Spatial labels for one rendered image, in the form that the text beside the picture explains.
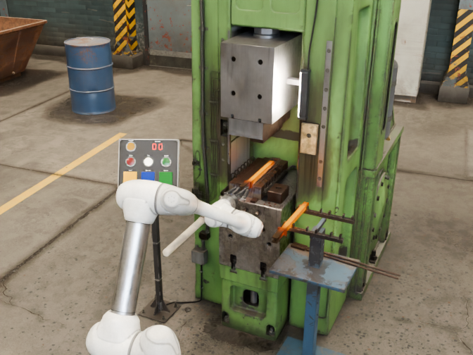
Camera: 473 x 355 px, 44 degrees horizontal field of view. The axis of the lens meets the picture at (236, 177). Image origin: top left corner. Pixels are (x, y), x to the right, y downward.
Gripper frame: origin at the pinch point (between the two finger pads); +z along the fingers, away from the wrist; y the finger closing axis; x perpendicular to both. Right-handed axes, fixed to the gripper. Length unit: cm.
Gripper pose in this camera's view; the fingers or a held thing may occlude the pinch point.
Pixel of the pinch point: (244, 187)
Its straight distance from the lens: 318.3
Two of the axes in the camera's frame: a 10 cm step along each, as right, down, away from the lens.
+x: 0.0, -9.0, -4.3
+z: 4.2, -3.9, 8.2
